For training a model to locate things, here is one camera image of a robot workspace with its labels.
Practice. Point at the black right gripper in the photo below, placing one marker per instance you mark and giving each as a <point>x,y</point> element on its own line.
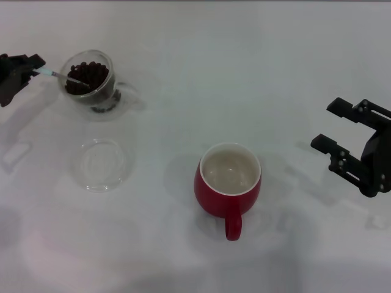
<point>377,164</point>

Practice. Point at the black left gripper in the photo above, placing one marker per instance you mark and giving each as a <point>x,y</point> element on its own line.
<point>7,82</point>

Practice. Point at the clear double-wall glass mug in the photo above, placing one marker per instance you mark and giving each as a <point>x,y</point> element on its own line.
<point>76,100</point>

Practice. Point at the red mug white inside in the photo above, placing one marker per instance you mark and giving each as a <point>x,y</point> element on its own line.
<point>210,201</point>

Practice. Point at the dark coffee beans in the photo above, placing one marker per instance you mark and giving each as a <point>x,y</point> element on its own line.
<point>94,73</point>

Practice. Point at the clear glass saucer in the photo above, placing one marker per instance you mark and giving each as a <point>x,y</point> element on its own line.
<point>100,180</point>

